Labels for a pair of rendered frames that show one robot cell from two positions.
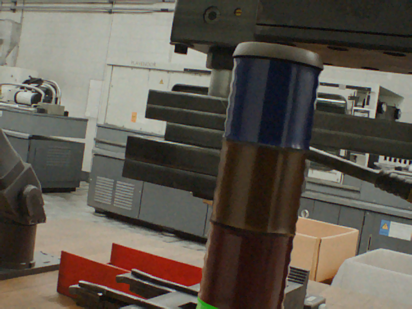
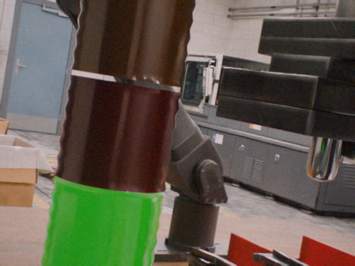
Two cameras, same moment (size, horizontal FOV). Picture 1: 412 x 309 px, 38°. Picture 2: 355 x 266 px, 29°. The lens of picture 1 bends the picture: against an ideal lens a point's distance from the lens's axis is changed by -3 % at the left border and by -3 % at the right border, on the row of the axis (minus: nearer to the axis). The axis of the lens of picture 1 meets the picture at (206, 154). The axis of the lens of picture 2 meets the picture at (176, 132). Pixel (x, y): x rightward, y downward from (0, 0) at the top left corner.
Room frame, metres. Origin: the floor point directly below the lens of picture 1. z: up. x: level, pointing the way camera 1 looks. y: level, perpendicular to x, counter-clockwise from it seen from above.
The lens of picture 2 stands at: (0.08, -0.16, 1.12)
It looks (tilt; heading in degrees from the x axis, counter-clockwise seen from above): 4 degrees down; 30
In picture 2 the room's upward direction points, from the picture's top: 9 degrees clockwise
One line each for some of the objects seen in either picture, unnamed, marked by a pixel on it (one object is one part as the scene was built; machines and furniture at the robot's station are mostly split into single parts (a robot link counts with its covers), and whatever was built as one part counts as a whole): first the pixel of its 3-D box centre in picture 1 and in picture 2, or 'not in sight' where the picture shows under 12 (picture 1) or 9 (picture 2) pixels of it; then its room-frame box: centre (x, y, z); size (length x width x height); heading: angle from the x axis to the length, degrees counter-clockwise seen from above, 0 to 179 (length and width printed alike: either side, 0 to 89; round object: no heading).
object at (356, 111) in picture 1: (362, 132); not in sight; (4.98, -1.24, 1.27); 0.23 x 0.18 x 0.38; 148
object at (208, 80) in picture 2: not in sight; (209, 82); (8.42, 4.27, 1.27); 0.23 x 0.18 x 0.38; 148
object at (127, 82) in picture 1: (241, 118); not in sight; (6.17, -0.29, 1.24); 2.95 x 0.98 x 0.90; 58
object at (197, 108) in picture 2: not in sight; (191, 83); (8.68, 4.70, 1.21); 0.86 x 0.10 x 0.79; 58
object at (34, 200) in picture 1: (15, 201); (196, 178); (0.88, 0.26, 1.00); 0.09 x 0.06 x 0.06; 63
